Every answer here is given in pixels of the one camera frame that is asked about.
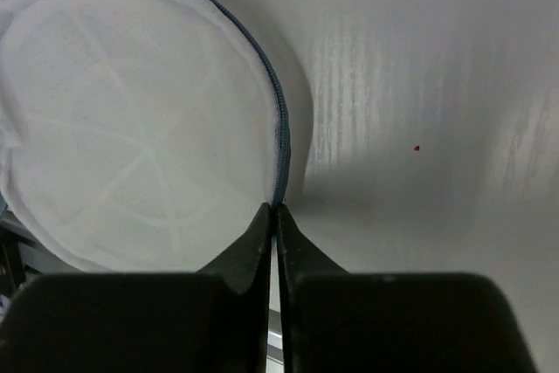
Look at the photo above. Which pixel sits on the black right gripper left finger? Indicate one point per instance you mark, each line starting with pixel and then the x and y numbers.
pixel 212 320

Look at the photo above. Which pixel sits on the white mesh laundry bag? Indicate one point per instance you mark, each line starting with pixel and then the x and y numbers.
pixel 137 135

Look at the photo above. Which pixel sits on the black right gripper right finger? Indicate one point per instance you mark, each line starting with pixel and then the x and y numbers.
pixel 336 321

